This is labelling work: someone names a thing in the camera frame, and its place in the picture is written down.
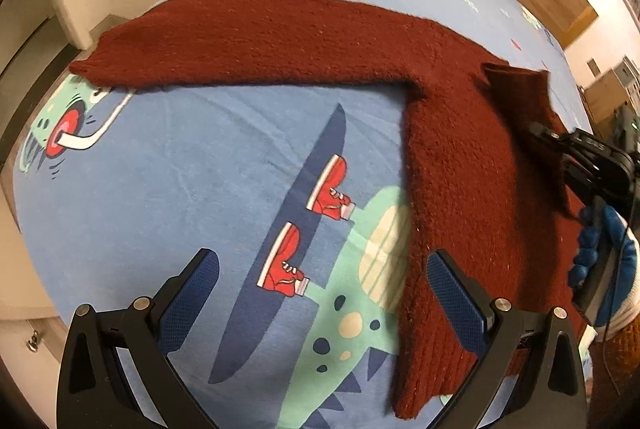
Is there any blue dinosaur print bedsheet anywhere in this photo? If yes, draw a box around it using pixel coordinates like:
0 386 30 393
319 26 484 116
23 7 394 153
12 0 594 429

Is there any right blue white gloved hand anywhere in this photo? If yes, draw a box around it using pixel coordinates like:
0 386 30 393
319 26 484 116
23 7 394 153
567 203 639 342

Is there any wooden bedside cabinet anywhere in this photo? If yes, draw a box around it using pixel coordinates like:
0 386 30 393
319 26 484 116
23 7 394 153
584 70 631 124

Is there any dark red knit sweater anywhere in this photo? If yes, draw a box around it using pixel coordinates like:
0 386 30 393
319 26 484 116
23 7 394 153
70 0 578 419

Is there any orange knit sleeve forearm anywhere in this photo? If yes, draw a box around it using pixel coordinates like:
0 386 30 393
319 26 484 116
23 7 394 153
588 319 639 428

